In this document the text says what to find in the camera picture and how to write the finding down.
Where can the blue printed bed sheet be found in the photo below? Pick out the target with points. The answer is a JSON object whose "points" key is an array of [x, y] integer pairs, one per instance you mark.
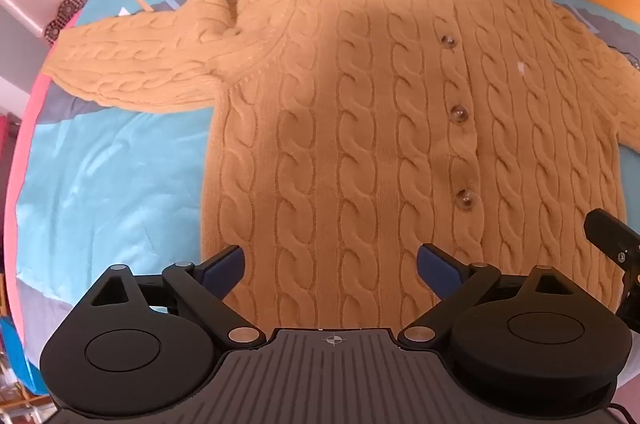
{"points": [[125, 164]]}

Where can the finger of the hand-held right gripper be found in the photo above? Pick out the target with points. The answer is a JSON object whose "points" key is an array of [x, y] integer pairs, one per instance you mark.
{"points": [[607, 231], [631, 296]]}

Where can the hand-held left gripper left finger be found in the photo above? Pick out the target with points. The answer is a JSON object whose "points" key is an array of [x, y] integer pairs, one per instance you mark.
{"points": [[225, 267]]}

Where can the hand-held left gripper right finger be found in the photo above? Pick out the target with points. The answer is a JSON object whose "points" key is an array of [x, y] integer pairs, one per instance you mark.
{"points": [[437, 272]]}

